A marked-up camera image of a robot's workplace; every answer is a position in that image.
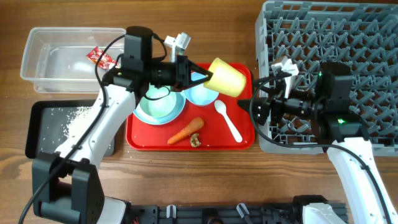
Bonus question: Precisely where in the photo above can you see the orange carrot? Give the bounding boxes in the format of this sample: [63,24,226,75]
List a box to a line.
[167,117,205,144]

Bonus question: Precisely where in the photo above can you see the rice and food leftovers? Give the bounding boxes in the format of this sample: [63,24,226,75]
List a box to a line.
[37,106,91,153]

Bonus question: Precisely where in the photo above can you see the light blue bowl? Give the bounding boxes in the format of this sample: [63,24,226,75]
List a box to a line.
[183,83,219,106]

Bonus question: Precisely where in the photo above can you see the pale green bowl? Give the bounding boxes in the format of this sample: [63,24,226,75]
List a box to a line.
[139,85,177,118]

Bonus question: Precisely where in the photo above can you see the right black cable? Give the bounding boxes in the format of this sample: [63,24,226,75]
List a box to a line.
[248,73,392,224]

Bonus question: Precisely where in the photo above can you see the white plastic spoon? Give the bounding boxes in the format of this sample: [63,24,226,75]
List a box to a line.
[215,100,243,142]

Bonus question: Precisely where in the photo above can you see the yellow plastic cup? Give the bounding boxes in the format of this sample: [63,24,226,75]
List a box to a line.
[204,58,246,98]

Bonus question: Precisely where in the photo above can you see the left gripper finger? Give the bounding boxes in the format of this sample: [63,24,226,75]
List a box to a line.
[189,62,213,78]
[186,77,207,89]

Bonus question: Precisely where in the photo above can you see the light blue plate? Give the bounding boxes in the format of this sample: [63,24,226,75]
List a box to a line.
[134,92,186,125]

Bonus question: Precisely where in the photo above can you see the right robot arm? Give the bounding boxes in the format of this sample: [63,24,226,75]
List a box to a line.
[238,61,397,223]

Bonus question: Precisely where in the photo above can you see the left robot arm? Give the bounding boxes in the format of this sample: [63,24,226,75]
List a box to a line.
[25,26,213,223]

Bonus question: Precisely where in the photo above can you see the clear plastic bin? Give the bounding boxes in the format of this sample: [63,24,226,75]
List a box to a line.
[20,27,126,94]

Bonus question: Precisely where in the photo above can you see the red snack wrapper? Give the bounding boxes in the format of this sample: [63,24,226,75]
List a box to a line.
[86,47,120,70]

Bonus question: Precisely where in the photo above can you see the brown food scrap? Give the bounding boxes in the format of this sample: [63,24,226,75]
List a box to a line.
[190,133,201,147]

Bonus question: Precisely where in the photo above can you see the black plastic tray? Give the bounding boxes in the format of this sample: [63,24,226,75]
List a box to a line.
[24,100,118,160]

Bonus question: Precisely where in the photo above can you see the grey dishwasher rack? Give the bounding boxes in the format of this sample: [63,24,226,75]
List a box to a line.
[255,1,397,157]

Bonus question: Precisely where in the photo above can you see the red plastic tray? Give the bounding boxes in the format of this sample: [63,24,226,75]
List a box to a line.
[126,63,255,151]

